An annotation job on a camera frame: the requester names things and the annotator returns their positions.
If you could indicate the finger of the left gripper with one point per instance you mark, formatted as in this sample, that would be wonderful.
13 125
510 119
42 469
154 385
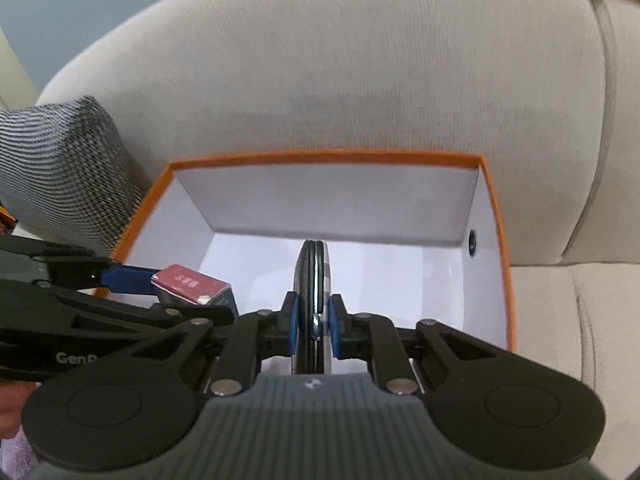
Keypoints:
129 280

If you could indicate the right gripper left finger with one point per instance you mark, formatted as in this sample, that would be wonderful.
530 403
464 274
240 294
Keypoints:
253 338

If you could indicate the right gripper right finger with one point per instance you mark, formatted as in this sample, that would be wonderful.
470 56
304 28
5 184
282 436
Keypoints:
373 339

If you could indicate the illustrated lady card box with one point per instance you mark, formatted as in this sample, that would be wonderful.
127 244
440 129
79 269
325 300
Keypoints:
178 286

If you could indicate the plaid check case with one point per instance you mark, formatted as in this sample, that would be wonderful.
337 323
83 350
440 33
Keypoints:
312 284

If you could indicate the person's left hand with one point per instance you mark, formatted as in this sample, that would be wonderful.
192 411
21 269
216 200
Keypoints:
13 397

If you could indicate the orange cardboard box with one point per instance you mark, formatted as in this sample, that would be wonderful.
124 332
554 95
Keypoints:
406 235

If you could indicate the houndstooth black white pillow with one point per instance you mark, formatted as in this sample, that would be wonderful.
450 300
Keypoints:
64 171

